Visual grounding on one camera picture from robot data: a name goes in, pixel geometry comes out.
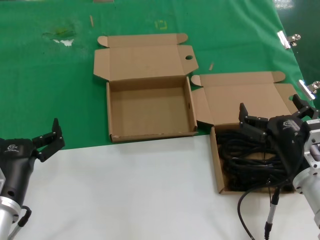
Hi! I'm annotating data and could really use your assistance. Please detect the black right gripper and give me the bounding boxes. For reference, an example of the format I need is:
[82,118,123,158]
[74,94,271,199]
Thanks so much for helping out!
[238,93,320,177]

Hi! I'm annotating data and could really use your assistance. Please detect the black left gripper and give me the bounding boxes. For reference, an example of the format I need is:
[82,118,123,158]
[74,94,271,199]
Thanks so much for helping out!
[0,117,66,205]

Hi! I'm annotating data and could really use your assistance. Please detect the open brown cardboard box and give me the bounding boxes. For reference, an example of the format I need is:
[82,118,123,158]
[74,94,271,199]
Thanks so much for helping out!
[92,32,200,144]
[190,71,309,195]

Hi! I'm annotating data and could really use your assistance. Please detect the metal binder clip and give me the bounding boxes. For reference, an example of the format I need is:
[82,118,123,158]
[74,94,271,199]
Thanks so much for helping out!
[296,79,320,101]
[276,30,301,50]

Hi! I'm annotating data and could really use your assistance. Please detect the green table cloth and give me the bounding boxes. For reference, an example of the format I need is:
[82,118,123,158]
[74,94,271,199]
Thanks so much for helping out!
[0,0,320,153]

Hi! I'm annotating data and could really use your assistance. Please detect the silver right camera bracket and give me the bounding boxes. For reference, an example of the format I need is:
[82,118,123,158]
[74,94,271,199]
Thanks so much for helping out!
[303,119,320,169]

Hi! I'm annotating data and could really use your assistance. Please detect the silver camera bracket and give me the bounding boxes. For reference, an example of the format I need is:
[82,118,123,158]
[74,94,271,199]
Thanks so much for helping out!
[303,119,320,169]
[0,168,6,196]

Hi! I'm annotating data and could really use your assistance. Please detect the tangled black power cables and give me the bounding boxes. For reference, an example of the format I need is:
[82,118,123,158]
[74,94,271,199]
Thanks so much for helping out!
[215,123,296,192]

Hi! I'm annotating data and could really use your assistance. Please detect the silver left camera bracket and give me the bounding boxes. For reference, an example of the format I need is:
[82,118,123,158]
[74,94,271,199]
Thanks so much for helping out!
[0,168,6,196]

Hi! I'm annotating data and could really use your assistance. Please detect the left arm cable silver plug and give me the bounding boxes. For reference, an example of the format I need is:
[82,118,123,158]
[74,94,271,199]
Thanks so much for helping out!
[8,204,33,240]

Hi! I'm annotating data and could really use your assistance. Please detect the arm cable silver plug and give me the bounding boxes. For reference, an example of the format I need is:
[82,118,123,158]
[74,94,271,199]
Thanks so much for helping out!
[263,188,281,240]
[8,204,33,240]

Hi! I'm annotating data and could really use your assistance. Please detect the black right camera cable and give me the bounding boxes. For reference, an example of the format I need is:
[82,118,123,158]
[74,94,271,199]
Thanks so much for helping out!
[236,178,294,240]

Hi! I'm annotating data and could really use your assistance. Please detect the right arm cable silver plug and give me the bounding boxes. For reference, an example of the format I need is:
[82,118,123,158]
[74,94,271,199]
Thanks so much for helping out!
[263,188,281,240]

